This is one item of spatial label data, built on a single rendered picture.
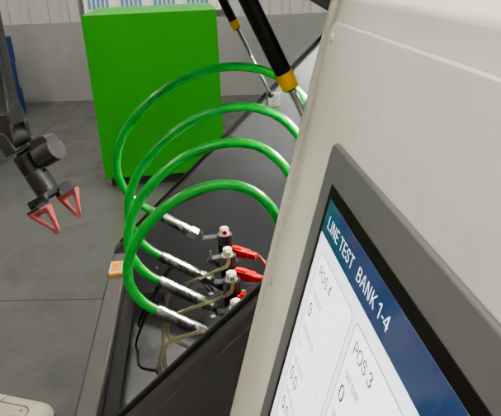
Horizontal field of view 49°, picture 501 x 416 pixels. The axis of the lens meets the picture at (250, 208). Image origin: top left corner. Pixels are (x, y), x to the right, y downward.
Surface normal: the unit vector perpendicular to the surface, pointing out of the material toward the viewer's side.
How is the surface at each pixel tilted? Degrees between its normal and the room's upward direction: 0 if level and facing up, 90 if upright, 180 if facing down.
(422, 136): 76
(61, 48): 90
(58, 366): 0
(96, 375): 0
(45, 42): 90
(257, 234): 90
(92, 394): 0
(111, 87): 90
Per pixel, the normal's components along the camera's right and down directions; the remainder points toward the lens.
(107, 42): 0.12, 0.39
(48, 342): -0.04, -0.91
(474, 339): -0.97, -0.14
